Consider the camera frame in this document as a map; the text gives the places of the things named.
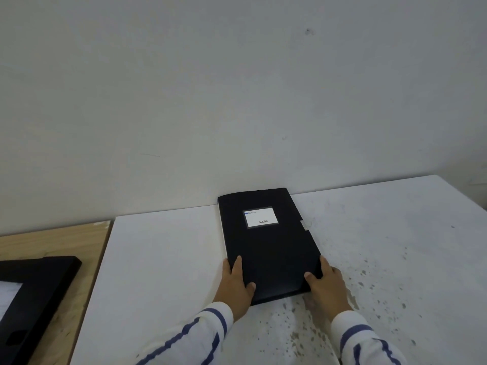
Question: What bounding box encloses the person's left hand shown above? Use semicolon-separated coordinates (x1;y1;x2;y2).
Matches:
212;255;256;322

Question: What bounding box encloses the person's right hand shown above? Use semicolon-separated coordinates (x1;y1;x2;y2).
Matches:
304;255;354;323

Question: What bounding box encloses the black folder with white label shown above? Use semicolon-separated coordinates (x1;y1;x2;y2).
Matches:
217;188;324;306

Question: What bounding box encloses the person's right forearm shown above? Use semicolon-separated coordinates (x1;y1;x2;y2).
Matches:
329;310;408;365

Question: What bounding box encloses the person's left forearm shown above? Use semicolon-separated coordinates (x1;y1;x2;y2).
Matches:
135;302;234;365

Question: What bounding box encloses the wooden table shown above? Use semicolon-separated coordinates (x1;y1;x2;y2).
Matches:
0;220;112;365

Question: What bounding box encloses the black frame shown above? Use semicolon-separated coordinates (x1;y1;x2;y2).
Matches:
0;256;82;365

